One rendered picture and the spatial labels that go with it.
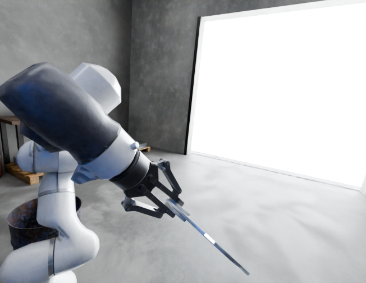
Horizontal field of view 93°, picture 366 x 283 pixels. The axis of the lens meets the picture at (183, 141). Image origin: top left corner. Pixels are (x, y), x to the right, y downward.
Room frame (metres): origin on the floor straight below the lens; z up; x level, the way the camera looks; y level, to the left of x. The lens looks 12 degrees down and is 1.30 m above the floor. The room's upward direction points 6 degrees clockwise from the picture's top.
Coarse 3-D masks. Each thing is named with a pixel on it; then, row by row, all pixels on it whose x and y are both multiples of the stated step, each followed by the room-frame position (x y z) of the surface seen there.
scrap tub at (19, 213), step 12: (24, 204) 1.14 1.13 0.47; (36, 204) 1.21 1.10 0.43; (12, 216) 1.03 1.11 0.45; (24, 216) 1.12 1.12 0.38; (12, 228) 0.91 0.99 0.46; (24, 228) 1.11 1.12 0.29; (36, 228) 0.91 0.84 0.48; (48, 228) 0.94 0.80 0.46; (12, 240) 0.93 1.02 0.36; (24, 240) 0.90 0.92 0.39; (36, 240) 0.91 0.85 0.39
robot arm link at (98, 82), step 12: (72, 72) 0.33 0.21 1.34; (84, 72) 0.32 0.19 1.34; (96, 72) 0.33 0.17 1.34; (108, 72) 0.36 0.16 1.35; (84, 84) 0.31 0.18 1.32; (96, 84) 0.32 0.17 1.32; (108, 84) 0.33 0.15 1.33; (96, 96) 0.32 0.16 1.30; (108, 96) 0.34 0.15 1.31; (120, 96) 0.37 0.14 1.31; (108, 108) 0.35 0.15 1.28
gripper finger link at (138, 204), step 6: (126, 204) 0.30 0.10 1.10; (138, 204) 0.32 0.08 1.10; (144, 204) 0.34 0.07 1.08; (126, 210) 0.30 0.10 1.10; (132, 210) 0.30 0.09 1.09; (138, 210) 0.31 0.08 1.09; (144, 210) 0.32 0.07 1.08; (150, 210) 0.33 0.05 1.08; (156, 216) 0.34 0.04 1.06; (162, 216) 0.35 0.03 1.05
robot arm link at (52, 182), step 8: (64, 152) 0.57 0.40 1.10; (64, 160) 0.56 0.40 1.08; (72, 160) 0.57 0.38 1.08; (64, 168) 0.57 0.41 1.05; (72, 168) 0.58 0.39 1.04; (48, 176) 0.57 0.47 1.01; (56, 176) 0.58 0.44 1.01; (64, 176) 0.58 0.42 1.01; (40, 184) 0.56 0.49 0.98; (48, 184) 0.55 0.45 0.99; (56, 184) 0.56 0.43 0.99; (64, 184) 0.57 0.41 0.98; (72, 184) 0.60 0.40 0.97; (40, 192) 0.54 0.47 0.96; (48, 192) 0.53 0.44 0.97; (56, 192) 0.54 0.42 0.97
